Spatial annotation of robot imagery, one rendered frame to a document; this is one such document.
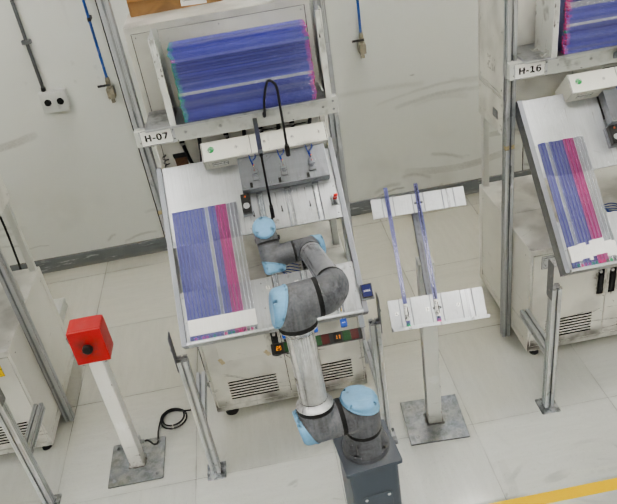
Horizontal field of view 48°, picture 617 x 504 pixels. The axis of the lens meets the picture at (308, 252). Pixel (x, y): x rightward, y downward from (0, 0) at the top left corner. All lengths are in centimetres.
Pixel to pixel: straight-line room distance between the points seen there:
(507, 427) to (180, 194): 167
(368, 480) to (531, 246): 129
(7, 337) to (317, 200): 143
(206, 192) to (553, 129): 139
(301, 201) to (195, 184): 42
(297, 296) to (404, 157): 270
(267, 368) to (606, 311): 155
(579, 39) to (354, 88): 174
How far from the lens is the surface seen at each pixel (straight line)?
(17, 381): 321
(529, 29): 302
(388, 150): 448
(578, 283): 326
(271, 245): 230
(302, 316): 194
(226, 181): 275
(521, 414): 320
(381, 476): 234
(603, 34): 294
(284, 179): 266
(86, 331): 275
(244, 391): 319
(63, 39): 419
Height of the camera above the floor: 230
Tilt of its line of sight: 32 degrees down
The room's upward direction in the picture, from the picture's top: 9 degrees counter-clockwise
